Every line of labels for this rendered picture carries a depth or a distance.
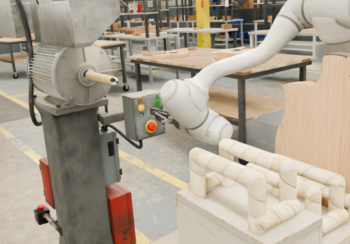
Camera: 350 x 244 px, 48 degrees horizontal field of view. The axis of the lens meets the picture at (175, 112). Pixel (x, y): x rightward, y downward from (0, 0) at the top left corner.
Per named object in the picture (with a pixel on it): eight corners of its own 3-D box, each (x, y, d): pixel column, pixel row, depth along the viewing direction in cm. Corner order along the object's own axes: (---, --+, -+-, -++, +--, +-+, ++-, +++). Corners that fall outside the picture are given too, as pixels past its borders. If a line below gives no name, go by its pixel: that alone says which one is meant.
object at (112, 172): (91, 178, 204) (77, 73, 190) (109, 172, 210) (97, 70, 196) (104, 187, 193) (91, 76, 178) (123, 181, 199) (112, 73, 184)
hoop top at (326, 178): (266, 166, 98) (266, 153, 97) (274, 162, 100) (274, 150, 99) (339, 193, 82) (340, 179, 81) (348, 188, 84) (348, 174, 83)
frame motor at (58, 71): (28, 98, 184) (19, 42, 177) (82, 88, 200) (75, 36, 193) (62, 113, 153) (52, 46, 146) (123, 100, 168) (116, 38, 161)
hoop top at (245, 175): (186, 162, 83) (185, 148, 82) (198, 158, 85) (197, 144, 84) (257, 195, 67) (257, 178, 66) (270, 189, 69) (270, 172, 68)
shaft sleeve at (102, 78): (93, 70, 155) (95, 78, 156) (86, 72, 153) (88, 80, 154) (116, 75, 141) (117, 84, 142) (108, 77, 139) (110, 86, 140)
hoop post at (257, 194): (244, 228, 72) (243, 181, 69) (256, 222, 73) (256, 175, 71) (258, 236, 69) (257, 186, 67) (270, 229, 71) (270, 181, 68)
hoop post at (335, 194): (324, 221, 87) (326, 181, 84) (333, 216, 89) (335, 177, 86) (337, 227, 84) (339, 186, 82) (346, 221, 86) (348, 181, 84)
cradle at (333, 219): (304, 235, 81) (305, 221, 81) (337, 216, 88) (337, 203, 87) (319, 242, 79) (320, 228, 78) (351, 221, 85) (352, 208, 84)
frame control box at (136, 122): (102, 144, 193) (96, 93, 186) (139, 134, 205) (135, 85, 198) (128, 157, 174) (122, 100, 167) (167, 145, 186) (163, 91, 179)
